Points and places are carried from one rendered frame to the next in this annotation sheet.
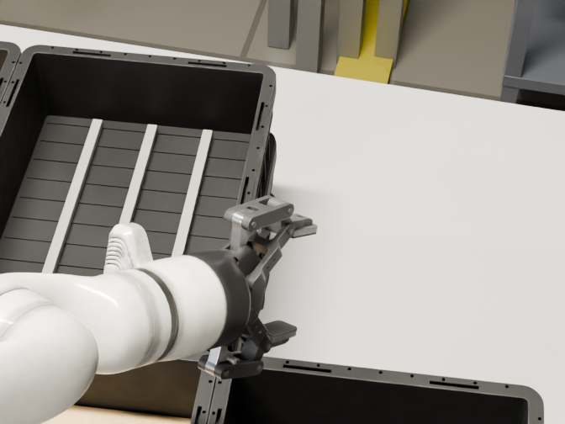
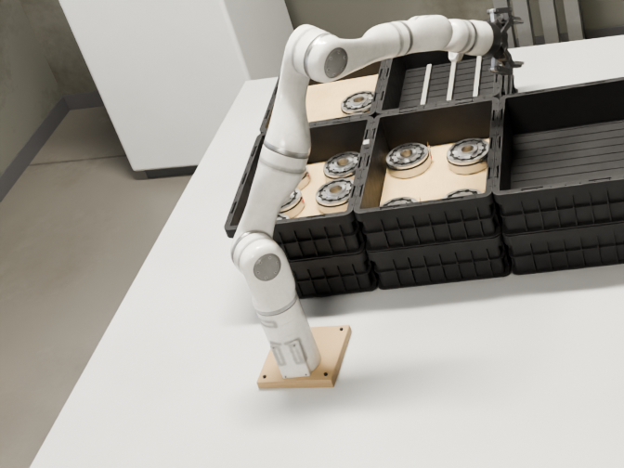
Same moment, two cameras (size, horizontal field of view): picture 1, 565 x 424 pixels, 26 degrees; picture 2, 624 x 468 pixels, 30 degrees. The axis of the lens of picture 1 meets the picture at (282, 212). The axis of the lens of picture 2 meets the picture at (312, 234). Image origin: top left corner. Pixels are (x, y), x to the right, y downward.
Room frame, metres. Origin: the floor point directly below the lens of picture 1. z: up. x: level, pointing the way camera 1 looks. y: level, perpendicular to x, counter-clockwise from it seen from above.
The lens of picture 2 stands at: (-1.73, 0.04, 2.31)
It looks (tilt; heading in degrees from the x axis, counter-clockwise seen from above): 34 degrees down; 13
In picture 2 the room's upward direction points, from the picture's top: 19 degrees counter-clockwise
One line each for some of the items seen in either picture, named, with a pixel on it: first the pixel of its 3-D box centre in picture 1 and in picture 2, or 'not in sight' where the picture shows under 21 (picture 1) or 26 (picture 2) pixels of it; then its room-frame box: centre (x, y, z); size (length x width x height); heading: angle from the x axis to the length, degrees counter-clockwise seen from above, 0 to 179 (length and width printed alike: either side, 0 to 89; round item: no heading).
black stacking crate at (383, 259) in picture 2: not in sight; (444, 213); (0.48, 0.23, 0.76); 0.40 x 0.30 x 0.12; 172
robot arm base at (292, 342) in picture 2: not in sight; (288, 331); (0.10, 0.58, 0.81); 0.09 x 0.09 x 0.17; 82
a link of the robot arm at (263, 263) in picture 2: not in sight; (265, 273); (0.10, 0.58, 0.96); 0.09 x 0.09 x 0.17; 29
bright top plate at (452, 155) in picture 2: not in sight; (468, 150); (0.56, 0.15, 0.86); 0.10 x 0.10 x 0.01
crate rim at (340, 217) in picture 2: not in sight; (303, 175); (0.52, 0.53, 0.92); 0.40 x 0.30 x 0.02; 172
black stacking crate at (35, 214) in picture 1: (118, 218); (447, 84); (0.88, 0.18, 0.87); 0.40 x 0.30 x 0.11; 172
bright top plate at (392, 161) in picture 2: not in sight; (407, 155); (0.60, 0.29, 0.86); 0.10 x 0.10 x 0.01
